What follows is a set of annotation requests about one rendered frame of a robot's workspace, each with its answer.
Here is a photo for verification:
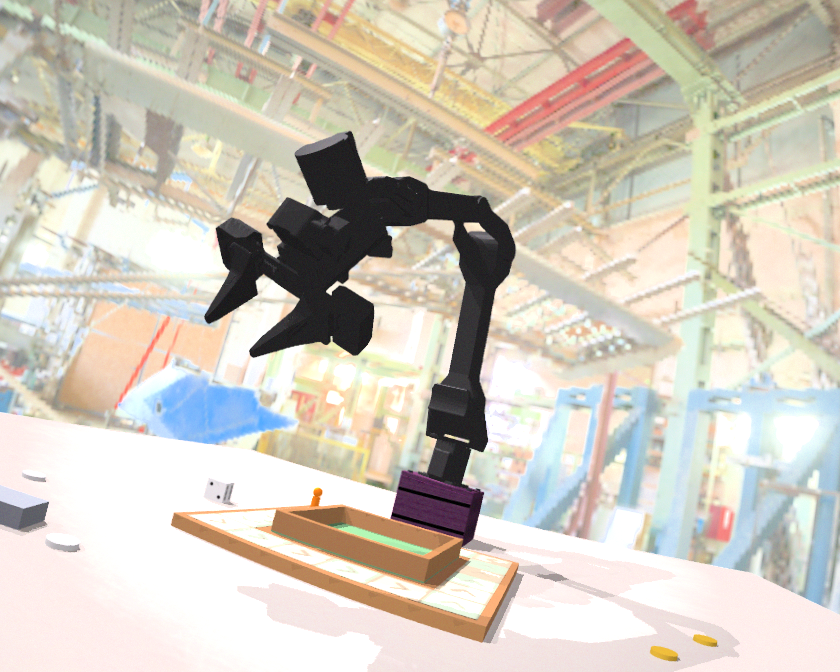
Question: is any white flat disc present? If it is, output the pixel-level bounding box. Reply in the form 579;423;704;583
44;533;80;551
21;470;46;482

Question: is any yellow flat disc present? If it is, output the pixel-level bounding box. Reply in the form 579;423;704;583
650;646;678;661
693;634;717;647

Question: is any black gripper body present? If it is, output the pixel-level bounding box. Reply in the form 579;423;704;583
215;217;375;356

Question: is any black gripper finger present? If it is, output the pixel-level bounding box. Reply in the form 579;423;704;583
204;242;258;325
249;290;331;358

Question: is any orange and white square-track game board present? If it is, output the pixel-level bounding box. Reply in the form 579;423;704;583
171;505;519;643

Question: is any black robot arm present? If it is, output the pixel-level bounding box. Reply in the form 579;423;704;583
266;130;516;488

